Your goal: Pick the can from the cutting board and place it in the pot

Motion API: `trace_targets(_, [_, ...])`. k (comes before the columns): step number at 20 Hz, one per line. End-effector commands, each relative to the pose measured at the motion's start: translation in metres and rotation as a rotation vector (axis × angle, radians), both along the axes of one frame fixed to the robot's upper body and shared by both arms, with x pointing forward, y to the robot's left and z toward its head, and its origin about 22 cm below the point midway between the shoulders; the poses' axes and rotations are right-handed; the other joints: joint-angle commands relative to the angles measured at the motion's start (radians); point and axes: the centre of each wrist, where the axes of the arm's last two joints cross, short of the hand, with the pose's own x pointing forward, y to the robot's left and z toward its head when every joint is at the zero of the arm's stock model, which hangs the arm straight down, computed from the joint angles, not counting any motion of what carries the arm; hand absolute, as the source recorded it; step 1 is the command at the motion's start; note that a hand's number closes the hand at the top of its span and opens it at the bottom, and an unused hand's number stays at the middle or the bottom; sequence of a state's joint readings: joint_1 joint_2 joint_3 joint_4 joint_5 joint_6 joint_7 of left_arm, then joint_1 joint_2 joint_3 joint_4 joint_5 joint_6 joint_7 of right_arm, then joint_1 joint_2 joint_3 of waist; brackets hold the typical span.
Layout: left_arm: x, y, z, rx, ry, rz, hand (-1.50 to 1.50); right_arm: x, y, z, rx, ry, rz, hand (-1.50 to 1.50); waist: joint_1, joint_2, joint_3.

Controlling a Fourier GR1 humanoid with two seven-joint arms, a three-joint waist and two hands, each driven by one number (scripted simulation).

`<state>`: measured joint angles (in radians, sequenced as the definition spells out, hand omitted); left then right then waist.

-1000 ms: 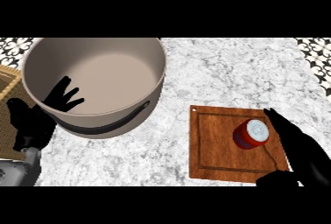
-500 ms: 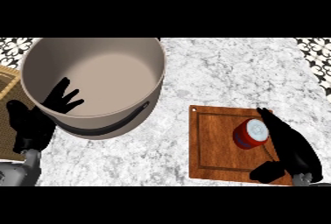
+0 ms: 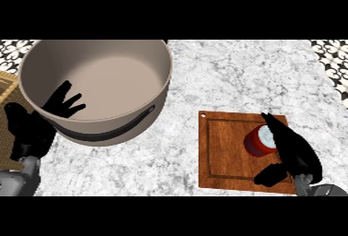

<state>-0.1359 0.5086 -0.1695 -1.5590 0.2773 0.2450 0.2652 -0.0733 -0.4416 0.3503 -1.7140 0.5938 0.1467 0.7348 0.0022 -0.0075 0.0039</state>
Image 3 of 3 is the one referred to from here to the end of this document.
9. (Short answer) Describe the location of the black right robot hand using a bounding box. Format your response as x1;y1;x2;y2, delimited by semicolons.
252;112;324;188

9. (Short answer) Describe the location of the brown wooden cutting board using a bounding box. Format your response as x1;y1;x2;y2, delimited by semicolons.
197;110;299;195

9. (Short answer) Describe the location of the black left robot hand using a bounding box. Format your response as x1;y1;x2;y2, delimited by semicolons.
3;79;88;162

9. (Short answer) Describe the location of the beige pot with black handle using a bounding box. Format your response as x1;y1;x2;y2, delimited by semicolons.
16;39;174;148

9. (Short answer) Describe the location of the red can with pale lid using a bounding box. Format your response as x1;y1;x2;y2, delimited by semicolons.
243;124;278;159

